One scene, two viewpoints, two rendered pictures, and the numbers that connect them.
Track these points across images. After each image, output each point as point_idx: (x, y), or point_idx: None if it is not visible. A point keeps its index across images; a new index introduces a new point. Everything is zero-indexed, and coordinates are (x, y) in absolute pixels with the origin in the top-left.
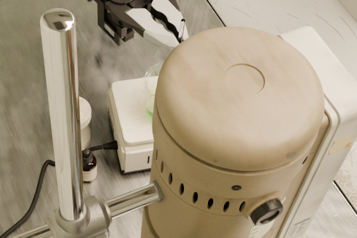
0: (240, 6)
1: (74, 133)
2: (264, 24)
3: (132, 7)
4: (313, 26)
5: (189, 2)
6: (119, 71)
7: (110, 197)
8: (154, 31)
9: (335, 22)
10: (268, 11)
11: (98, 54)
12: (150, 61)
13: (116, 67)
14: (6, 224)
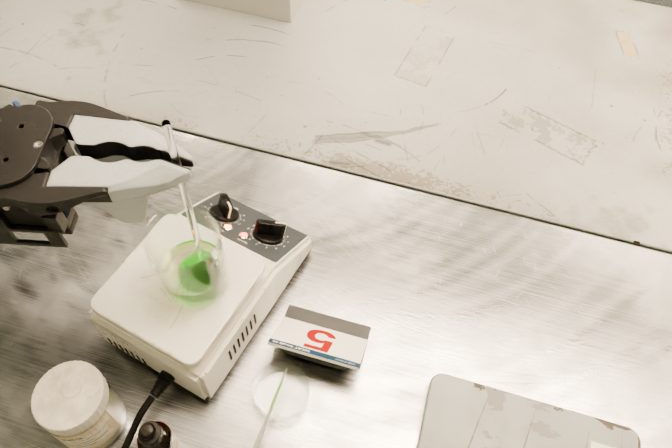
0: (139, 87)
1: None
2: (186, 87)
3: (49, 170)
4: (237, 52)
5: None
6: (68, 278)
7: (224, 447)
8: (125, 177)
9: (253, 33)
10: (175, 71)
11: (16, 281)
12: (97, 232)
13: (59, 276)
14: None
